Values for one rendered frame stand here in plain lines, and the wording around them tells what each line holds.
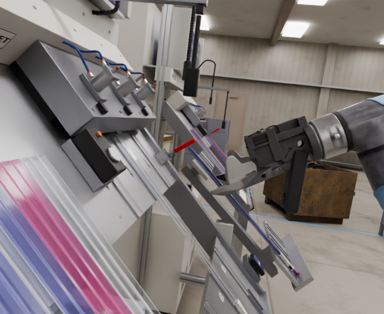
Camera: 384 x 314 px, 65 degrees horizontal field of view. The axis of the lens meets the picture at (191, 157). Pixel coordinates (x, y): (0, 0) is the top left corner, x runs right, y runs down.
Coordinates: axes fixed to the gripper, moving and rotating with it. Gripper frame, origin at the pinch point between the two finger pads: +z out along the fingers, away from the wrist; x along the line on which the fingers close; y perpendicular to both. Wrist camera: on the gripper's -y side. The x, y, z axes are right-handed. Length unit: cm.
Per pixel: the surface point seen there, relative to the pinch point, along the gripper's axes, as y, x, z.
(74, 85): 23.5, 16.1, 11.3
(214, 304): -18.0, 7.9, 6.3
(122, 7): 48, -20, 8
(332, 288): -133, -172, -32
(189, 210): -7.0, -19.0, 11.1
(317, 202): -117, -324, -66
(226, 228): -21.8, -41.8, 7.2
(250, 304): -29.6, -8.4, 3.1
